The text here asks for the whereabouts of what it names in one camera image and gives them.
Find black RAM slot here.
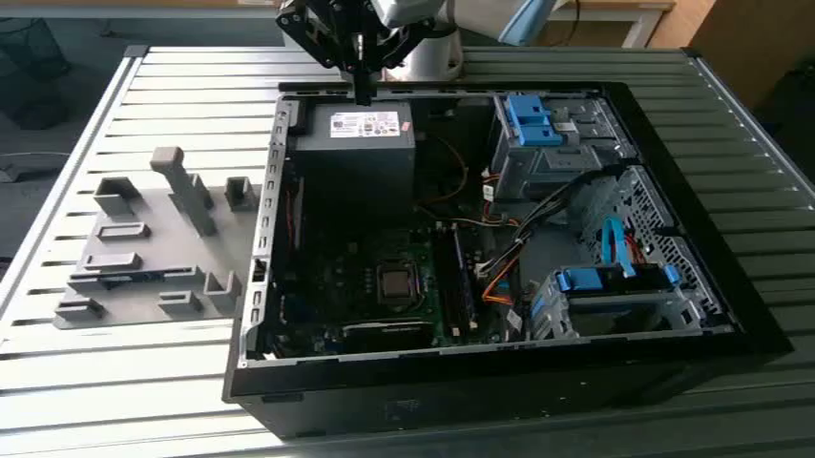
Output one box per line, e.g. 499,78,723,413
435,219,462,336

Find grey power supply unit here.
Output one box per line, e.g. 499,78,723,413
290,99,419,230

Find silver CPU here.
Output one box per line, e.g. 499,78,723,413
379,269,419,300

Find brown wooden cabinet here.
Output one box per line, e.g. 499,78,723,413
649,0,815,111

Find blue flat wire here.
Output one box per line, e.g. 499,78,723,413
602,217,638,279

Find dark RAM stick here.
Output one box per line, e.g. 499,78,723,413
453,223,481,330
71,269,198,288

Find grey metal disk bay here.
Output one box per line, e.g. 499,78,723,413
526,266,725,341

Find black graphics card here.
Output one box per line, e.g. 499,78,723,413
341,320,435,354

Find blue drive latch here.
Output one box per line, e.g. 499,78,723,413
506,94,566,147

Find black wire bundle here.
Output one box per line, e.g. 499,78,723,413
509,166,623,249

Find white framed desk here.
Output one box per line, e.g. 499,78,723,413
541,0,677,49

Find black mesh waste basket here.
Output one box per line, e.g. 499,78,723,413
0,17,71,82

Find green motherboard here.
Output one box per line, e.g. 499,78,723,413
273,219,511,357

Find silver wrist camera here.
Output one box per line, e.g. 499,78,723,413
373,0,447,30

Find orange wire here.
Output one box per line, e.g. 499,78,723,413
481,238,523,306

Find black PC case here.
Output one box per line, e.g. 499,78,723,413
221,80,795,440

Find CPU socket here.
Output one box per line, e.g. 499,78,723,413
373,257,427,311

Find grey metal drive cage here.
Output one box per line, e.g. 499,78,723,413
490,94,638,204

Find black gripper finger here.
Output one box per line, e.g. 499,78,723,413
274,0,369,106
363,26,426,106

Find blue disk carrier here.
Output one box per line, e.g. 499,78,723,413
554,267,619,292

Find grey parts rack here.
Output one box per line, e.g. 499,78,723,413
51,146,265,330

